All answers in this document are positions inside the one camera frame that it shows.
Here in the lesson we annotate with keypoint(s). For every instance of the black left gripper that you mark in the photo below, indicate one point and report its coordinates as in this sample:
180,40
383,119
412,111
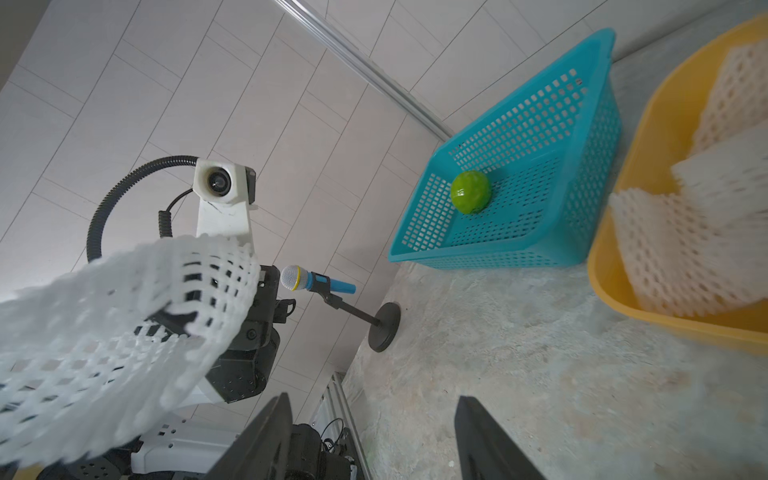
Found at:
243,370

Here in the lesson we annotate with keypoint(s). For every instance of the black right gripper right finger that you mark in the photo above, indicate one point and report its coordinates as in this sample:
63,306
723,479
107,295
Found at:
485,450

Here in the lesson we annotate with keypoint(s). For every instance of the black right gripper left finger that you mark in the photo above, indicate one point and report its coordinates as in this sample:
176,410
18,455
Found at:
261,450

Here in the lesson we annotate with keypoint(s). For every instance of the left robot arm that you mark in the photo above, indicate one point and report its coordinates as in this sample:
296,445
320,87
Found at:
176,447

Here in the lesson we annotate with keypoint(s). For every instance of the green custard apple in basket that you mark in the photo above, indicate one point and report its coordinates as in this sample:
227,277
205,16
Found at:
471,192

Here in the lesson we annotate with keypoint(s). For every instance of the pile of foam nets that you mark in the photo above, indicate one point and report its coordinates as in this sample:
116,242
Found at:
703,250

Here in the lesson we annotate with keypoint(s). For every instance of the teal plastic basket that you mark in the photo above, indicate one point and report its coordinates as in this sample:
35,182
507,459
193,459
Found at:
547,149

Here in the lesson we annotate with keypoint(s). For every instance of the yellow plastic tub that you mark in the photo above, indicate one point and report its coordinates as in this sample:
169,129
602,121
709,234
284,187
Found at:
670,80

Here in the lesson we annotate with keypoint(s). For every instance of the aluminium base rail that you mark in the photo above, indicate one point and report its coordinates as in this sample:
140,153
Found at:
334,421

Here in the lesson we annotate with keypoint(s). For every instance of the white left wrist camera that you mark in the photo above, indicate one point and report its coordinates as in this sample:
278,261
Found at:
226,194

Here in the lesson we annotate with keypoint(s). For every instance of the aluminium corner post left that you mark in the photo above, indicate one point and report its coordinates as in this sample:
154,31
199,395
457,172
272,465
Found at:
363,66

